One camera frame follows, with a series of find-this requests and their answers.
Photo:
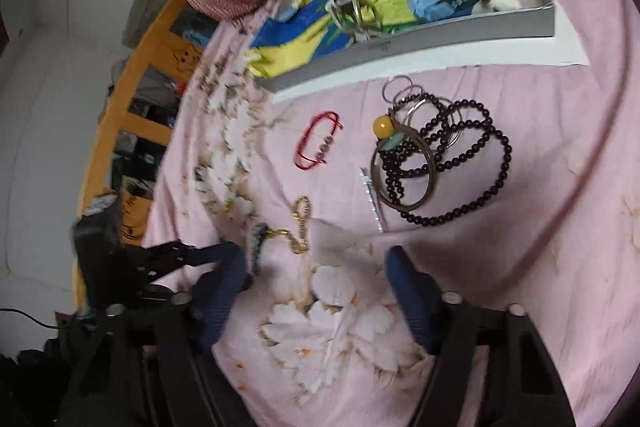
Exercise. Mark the brown bangle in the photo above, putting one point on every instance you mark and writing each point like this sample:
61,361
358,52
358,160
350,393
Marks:
429,177

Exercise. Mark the grey wall panel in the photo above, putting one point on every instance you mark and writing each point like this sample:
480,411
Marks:
145,12

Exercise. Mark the silver metal bangles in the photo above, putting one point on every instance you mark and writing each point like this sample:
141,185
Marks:
352,12

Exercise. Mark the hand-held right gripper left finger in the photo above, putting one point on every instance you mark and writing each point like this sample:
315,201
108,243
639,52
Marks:
222,294

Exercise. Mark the small metal rings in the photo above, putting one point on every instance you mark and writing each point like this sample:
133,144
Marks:
397,82

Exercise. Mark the dark striped pendant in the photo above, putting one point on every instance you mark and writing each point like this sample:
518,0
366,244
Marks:
258,249

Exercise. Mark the white foam board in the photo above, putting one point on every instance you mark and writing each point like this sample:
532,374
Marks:
567,42

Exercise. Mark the cluttered shelf things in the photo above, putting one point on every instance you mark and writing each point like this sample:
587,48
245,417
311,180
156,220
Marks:
145,142

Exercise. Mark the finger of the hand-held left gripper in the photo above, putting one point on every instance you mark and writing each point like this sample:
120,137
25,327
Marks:
162,293
192,253

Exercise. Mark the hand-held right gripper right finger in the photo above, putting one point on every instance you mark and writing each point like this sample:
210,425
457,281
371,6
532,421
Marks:
410,302

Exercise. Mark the grey shallow box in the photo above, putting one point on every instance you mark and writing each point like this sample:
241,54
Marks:
400,37

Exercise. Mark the pink floral bedsheet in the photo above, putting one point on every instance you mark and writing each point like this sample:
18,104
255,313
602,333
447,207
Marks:
500,282

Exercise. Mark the silver hair clip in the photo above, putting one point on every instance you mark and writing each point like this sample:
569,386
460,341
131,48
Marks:
372,197

